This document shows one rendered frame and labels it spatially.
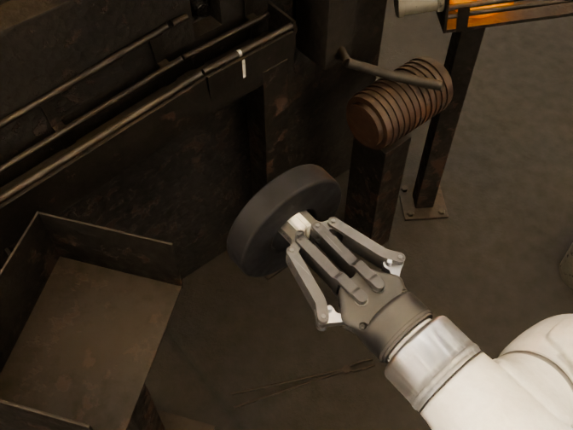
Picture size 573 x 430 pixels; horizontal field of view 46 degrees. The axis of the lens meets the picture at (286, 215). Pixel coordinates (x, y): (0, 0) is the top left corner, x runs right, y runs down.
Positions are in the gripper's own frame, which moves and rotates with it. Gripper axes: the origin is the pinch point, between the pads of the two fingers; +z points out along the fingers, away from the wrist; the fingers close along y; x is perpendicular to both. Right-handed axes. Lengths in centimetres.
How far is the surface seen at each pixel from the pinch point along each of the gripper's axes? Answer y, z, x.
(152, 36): 10.5, 46.8, -11.3
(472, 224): 76, 8, -85
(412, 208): 67, 22, -85
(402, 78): 52, 25, -30
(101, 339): -23.1, 12.5, -25.0
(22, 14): -8, 50, 0
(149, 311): -15.5, 11.5, -24.5
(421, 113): 55, 20, -37
